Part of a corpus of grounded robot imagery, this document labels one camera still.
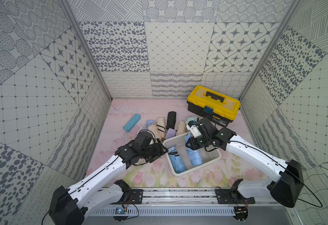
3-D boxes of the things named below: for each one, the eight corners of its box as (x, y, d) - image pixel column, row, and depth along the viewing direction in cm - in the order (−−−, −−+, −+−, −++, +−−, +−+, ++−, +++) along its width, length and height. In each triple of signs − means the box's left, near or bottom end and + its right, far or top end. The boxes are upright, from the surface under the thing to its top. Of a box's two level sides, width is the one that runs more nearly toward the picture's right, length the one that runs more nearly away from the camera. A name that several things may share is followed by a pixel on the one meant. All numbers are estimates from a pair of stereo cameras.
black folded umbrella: (165, 130, 103) (165, 127, 100) (168, 113, 114) (168, 110, 111) (174, 131, 103) (174, 128, 100) (176, 114, 113) (176, 111, 110)
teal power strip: (122, 129, 103) (121, 127, 102) (135, 114, 113) (134, 112, 111) (129, 133, 101) (128, 131, 100) (141, 117, 111) (141, 115, 109)
